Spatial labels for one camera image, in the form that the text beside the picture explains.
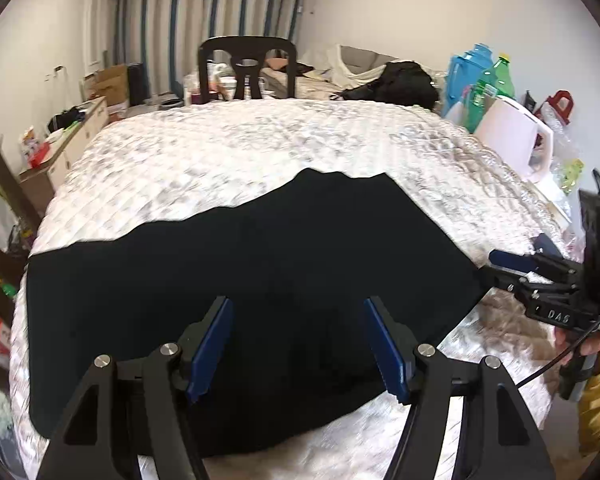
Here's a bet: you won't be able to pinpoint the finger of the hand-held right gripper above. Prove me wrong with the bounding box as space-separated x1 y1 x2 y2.
477 264 548 313
489 232 581 276

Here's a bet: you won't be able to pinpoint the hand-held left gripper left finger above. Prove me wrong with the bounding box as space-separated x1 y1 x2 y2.
36 296 234 480

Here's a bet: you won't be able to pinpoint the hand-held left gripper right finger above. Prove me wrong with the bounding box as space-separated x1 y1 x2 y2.
362 296 556 480

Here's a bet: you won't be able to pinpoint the black pants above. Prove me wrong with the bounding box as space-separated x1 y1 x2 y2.
25 167 490 458

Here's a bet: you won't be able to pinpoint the green plastic bottle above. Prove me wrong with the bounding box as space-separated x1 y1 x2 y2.
467 52 516 133

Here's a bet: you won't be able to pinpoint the blue plastic jug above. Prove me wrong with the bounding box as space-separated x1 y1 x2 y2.
441 44 496 118

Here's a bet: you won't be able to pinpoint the black clothing pile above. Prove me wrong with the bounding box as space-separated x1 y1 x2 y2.
341 60 440 110

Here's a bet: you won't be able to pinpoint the quilted floral tablecloth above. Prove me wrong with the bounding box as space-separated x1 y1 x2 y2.
7 97 576 480

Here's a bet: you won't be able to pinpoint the white cabinet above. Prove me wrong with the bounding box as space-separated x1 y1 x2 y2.
19 97 111 211

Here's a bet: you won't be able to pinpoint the white cloth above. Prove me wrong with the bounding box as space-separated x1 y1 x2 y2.
325 44 381 87

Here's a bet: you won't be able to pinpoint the grey sofa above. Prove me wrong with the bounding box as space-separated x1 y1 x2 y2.
260 45 446 111

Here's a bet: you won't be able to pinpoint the red box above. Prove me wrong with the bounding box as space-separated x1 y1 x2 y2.
22 127 52 168

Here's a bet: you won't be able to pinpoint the black bag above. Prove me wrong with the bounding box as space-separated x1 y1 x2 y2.
50 107 88 131

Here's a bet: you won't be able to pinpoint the white plastic bag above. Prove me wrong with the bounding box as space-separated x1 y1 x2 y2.
207 62 241 96

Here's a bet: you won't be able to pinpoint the black speaker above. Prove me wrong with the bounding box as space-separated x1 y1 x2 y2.
126 62 151 106

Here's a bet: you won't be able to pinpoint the dark wooden chair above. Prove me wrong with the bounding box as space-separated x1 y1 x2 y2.
197 36 298 103
0 131 43 331

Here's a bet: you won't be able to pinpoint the cardboard box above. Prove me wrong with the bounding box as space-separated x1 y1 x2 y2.
82 64 129 106

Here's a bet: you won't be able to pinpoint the striped curtain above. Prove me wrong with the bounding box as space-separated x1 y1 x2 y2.
105 0 311 106

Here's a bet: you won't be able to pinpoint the black cable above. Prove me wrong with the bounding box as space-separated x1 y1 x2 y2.
517 332 588 388

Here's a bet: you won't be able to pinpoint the clear plastic bag red handle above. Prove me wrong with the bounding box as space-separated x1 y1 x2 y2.
535 90 587 196

